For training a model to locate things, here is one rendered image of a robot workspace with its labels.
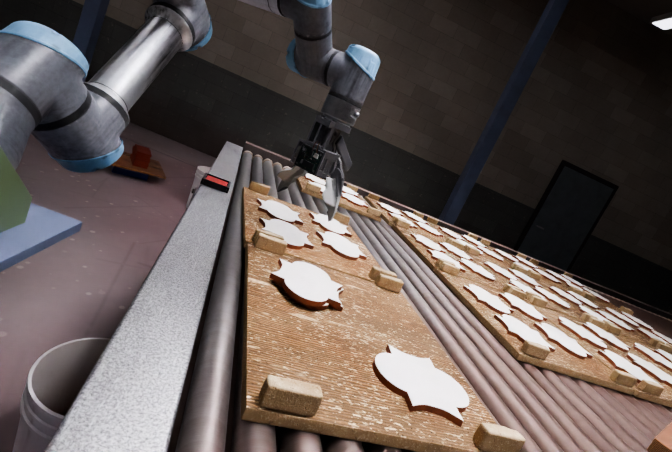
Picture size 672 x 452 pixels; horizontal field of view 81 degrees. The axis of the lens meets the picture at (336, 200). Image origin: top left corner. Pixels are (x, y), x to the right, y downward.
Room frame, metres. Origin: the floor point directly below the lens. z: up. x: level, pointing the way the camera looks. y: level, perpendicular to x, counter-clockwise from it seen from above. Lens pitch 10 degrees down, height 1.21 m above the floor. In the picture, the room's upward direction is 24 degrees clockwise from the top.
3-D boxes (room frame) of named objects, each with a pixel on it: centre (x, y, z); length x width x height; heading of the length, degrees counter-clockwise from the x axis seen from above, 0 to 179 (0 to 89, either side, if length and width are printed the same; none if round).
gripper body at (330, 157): (0.83, 0.07, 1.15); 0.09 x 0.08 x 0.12; 155
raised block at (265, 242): (0.72, 0.08, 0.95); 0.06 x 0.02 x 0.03; 108
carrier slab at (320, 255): (0.97, 0.03, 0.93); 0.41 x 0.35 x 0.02; 19
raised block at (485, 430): (0.43, -0.29, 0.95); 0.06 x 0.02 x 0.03; 108
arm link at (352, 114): (0.84, 0.06, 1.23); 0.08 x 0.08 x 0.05
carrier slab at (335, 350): (0.57, -0.11, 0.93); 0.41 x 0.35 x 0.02; 18
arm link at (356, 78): (0.84, 0.07, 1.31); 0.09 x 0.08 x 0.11; 71
